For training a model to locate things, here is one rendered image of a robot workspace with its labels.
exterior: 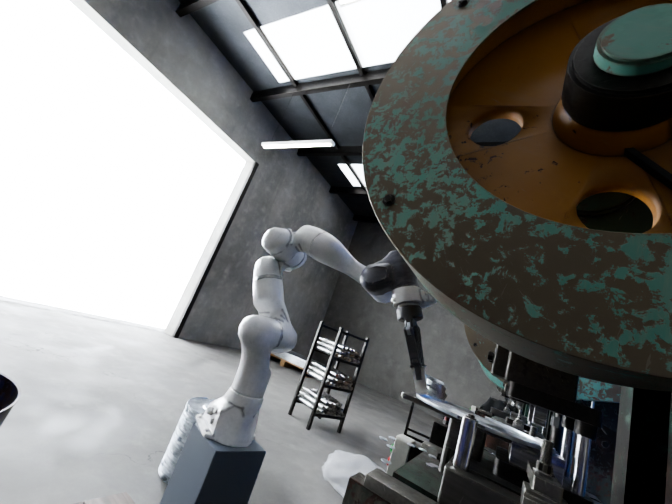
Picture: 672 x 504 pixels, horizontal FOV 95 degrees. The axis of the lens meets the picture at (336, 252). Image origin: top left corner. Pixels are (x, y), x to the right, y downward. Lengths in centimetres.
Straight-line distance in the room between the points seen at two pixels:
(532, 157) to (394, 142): 24
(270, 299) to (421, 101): 77
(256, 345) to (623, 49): 100
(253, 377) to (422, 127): 86
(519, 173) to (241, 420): 98
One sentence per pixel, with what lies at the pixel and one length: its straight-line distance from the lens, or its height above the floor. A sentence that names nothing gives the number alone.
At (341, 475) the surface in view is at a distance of 221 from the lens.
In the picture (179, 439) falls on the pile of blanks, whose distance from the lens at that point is 186.
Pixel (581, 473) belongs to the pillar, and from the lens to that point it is 84.
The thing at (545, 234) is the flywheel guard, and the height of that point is 107.
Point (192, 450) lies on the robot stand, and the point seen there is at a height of 40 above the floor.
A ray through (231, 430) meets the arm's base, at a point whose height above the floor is 49.
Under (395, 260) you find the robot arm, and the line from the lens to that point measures 97.
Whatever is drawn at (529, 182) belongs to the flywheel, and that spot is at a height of 119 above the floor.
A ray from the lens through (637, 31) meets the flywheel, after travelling 62.
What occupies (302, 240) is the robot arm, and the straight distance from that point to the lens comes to 112.
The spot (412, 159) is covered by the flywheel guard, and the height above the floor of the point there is 119.
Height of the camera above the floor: 85
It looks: 14 degrees up
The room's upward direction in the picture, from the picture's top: 20 degrees clockwise
